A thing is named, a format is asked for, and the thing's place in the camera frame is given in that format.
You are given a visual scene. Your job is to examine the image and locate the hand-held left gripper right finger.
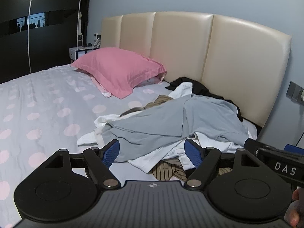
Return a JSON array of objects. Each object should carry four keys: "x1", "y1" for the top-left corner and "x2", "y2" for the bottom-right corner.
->
[{"x1": 184, "y1": 139, "x2": 262, "y2": 190}]

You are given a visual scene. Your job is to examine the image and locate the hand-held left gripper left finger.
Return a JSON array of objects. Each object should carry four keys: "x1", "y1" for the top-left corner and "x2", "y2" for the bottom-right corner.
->
[{"x1": 43, "y1": 140, "x2": 120, "y2": 190}]

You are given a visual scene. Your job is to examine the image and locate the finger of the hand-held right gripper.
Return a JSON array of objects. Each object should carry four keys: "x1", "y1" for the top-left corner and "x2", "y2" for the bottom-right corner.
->
[
  {"x1": 244, "y1": 139, "x2": 277, "y2": 156},
  {"x1": 285, "y1": 144, "x2": 304, "y2": 156}
]

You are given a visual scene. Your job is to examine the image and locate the grey t-shirt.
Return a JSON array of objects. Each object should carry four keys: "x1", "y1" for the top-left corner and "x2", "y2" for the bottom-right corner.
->
[{"x1": 102, "y1": 94, "x2": 253, "y2": 163}]

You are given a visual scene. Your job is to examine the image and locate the person's right hand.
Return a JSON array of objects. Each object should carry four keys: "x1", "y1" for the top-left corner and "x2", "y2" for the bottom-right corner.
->
[{"x1": 284, "y1": 188, "x2": 304, "y2": 228}]

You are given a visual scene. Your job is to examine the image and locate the brown striped garment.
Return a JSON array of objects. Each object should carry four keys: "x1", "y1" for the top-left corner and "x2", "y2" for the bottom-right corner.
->
[{"x1": 120, "y1": 95, "x2": 233, "y2": 182}]

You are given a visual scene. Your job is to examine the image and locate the white waffle garment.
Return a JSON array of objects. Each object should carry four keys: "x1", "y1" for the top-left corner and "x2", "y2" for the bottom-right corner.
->
[{"x1": 168, "y1": 82, "x2": 193, "y2": 99}]

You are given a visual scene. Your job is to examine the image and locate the pale pillow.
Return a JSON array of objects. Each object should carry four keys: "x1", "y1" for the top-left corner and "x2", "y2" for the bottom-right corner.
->
[{"x1": 90, "y1": 72, "x2": 165, "y2": 98}]

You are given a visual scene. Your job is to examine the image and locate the beige padded headboard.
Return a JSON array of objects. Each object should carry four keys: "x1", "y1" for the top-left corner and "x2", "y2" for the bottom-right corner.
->
[{"x1": 100, "y1": 11, "x2": 292, "y2": 129}]

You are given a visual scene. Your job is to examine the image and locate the grey pink-dotted bed sheet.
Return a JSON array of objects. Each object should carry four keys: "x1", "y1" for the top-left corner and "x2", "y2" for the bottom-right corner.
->
[{"x1": 0, "y1": 64, "x2": 258, "y2": 228}]

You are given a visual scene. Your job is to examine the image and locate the pink pillow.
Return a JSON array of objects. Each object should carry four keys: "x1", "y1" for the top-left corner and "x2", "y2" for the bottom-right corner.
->
[{"x1": 71, "y1": 47, "x2": 167, "y2": 99}]

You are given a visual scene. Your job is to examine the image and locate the white nightstand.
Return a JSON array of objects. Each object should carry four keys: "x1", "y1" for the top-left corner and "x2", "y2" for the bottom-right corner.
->
[{"x1": 69, "y1": 46, "x2": 101, "y2": 64}]

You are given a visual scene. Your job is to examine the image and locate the white metal rack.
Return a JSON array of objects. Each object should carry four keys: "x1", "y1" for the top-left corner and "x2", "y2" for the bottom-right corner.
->
[{"x1": 77, "y1": 0, "x2": 85, "y2": 48}]

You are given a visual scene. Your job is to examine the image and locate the white curved lamp pole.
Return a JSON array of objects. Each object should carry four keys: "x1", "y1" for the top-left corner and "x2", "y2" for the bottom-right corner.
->
[{"x1": 28, "y1": 0, "x2": 36, "y2": 74}]

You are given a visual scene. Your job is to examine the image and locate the dark wardrobe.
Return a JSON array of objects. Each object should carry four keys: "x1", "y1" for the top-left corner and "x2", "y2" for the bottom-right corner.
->
[{"x1": 0, "y1": 0, "x2": 91, "y2": 83}]

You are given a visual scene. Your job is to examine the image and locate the grey wall switch panel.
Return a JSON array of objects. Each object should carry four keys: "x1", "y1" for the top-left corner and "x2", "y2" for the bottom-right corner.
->
[{"x1": 286, "y1": 81, "x2": 304, "y2": 105}]

